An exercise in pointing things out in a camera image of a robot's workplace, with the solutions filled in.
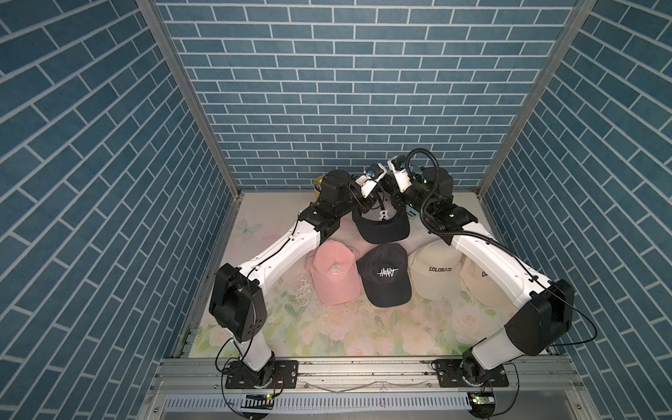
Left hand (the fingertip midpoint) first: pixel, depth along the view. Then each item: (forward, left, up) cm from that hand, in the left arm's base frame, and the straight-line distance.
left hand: (385, 182), depth 75 cm
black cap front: (-13, -2, -30) cm, 33 cm away
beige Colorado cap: (-13, -20, -28) cm, 37 cm away
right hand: (+2, -2, 0) cm, 3 cm away
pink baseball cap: (-12, +15, -29) cm, 34 cm away
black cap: (-2, -1, -17) cm, 17 cm away
